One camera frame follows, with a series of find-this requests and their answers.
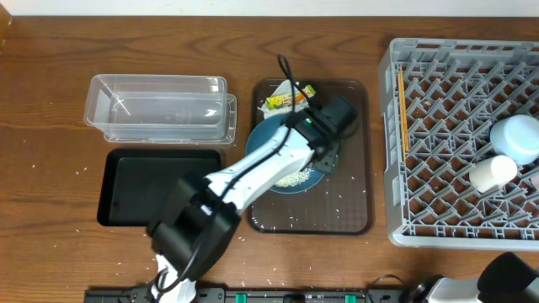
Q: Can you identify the black left cable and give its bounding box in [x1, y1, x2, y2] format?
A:
[151, 53, 321, 295]

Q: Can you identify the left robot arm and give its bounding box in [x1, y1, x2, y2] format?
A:
[147, 96, 358, 302]

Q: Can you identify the wooden chopstick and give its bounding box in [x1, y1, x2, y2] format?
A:
[399, 67, 410, 152]
[398, 70, 408, 162]

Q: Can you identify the black tray bin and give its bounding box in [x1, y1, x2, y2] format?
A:
[97, 148, 221, 226]

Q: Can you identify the light blue small bowl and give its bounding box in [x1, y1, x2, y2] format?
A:
[490, 114, 538, 165]

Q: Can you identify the dark blue bowl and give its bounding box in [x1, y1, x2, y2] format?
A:
[246, 114, 324, 194]

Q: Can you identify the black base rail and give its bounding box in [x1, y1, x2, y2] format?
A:
[83, 287, 403, 303]

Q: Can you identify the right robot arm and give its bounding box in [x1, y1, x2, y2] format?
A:
[399, 252, 538, 303]

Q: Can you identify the brown serving tray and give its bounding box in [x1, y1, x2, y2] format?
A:
[246, 78, 374, 236]

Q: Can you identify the yellow green snack wrapper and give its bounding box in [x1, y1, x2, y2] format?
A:
[265, 81, 316, 110]

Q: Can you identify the white rice pile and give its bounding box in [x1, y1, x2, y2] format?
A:
[275, 168, 312, 188]

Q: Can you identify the clear plastic bin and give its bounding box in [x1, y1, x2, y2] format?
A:
[84, 74, 237, 145]

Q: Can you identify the pink white cup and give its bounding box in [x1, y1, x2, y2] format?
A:
[530, 173, 539, 190]

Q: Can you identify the grey dishwasher rack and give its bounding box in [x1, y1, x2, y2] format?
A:
[378, 38, 538, 251]

